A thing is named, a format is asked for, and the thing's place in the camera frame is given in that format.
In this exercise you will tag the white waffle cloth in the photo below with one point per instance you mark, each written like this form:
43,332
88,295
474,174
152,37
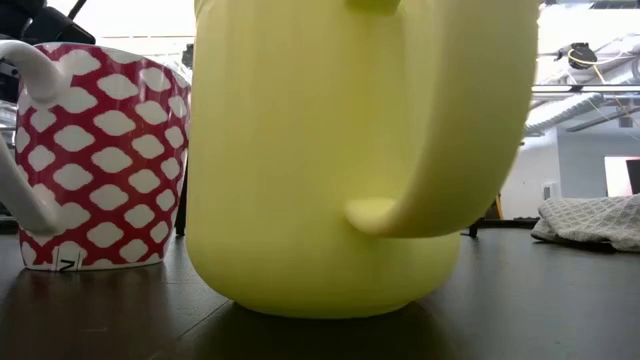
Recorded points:
590,220

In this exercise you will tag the white wall box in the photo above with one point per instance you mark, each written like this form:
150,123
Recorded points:
551,191

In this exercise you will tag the red white patterned mug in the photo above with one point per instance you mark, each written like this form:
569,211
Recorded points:
100,160

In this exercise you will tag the large yellow mug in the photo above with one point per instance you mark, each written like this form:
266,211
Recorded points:
310,160

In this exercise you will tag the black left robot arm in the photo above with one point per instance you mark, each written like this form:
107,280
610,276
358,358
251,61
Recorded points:
50,25

